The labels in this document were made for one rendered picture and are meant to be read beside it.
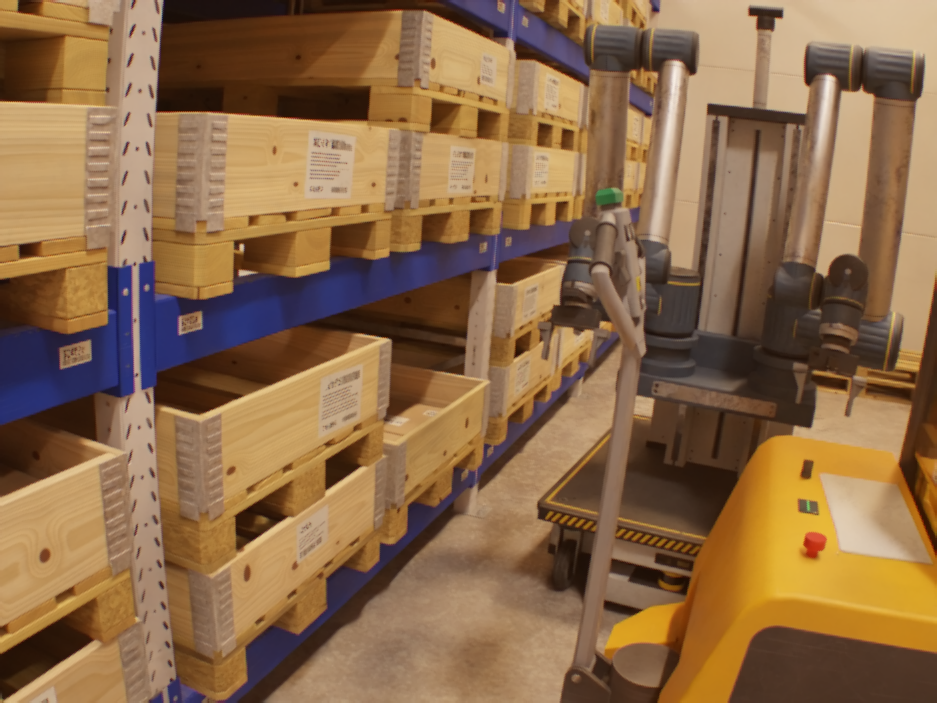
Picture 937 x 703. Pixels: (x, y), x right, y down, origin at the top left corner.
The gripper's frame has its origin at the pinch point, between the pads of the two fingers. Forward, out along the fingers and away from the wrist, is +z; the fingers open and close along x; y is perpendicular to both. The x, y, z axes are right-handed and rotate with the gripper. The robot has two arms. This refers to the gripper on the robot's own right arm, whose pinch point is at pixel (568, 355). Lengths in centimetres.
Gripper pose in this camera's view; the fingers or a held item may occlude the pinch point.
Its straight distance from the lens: 217.9
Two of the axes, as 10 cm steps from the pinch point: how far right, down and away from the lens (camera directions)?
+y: 3.8, 2.5, 8.9
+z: -2.1, 9.6, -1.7
